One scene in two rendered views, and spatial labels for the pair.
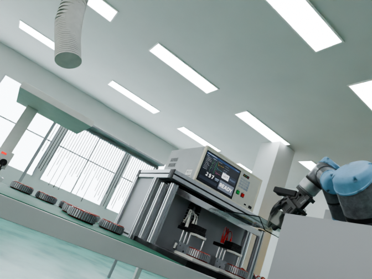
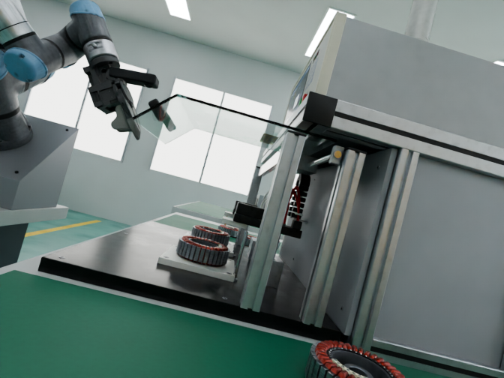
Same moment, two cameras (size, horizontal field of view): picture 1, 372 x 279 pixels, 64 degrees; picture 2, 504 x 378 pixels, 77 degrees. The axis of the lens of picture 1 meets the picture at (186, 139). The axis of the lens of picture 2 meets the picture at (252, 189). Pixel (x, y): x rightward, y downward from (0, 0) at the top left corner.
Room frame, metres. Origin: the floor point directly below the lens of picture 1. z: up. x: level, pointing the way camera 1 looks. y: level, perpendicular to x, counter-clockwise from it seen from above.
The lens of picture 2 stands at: (1.84, -1.07, 0.93)
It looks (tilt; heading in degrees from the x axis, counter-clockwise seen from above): 2 degrees up; 113
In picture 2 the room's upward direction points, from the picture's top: 15 degrees clockwise
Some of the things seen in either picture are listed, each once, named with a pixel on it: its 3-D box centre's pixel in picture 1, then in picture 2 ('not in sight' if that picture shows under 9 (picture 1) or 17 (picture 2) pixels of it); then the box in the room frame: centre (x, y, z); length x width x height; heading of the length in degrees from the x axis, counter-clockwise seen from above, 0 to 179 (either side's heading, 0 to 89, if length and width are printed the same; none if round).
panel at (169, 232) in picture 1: (196, 229); (314, 222); (1.68, -0.24, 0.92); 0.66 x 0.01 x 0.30; 117
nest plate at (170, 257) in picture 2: (234, 276); (199, 261); (1.51, -0.46, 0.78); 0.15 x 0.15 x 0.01; 27
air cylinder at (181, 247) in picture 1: (181, 248); (257, 249); (1.53, -0.18, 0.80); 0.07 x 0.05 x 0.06; 117
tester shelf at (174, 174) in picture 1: (200, 198); (355, 165); (1.74, -0.21, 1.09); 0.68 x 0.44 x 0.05; 117
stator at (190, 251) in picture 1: (198, 254); (210, 235); (1.40, -0.25, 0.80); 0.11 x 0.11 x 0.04
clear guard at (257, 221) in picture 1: (258, 227); (235, 142); (1.54, -0.52, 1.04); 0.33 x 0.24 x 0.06; 27
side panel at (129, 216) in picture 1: (135, 205); not in sight; (1.66, 0.11, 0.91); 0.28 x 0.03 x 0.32; 27
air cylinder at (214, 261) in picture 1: (217, 263); (267, 268); (1.63, -0.40, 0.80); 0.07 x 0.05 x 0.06; 117
